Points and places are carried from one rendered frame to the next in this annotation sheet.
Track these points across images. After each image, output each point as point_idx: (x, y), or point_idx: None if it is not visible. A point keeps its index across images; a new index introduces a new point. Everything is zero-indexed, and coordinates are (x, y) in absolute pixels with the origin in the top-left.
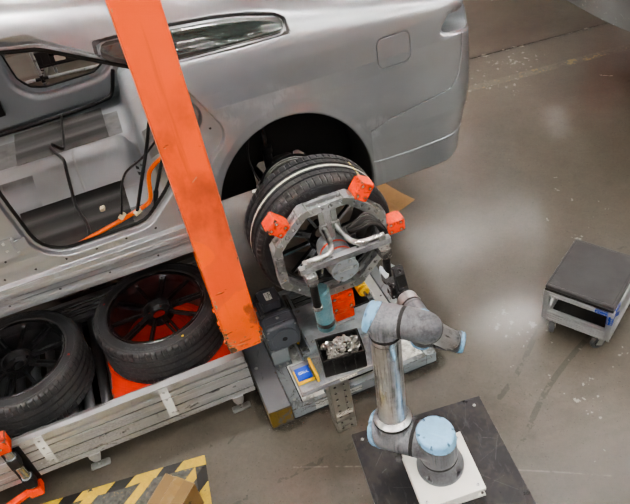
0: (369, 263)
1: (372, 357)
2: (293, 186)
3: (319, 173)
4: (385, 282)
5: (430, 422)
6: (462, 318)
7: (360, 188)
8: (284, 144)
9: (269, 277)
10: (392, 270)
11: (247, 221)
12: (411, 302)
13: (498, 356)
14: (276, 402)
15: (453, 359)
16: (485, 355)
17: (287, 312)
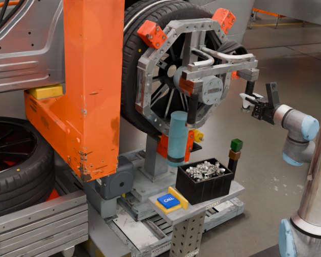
0: (211, 105)
1: None
2: (165, 5)
3: (186, 2)
4: (255, 102)
5: None
6: (247, 183)
7: (226, 16)
8: None
9: (126, 104)
10: (268, 85)
11: None
12: (295, 111)
13: (289, 208)
14: (115, 250)
15: (255, 211)
16: (278, 208)
17: (123, 158)
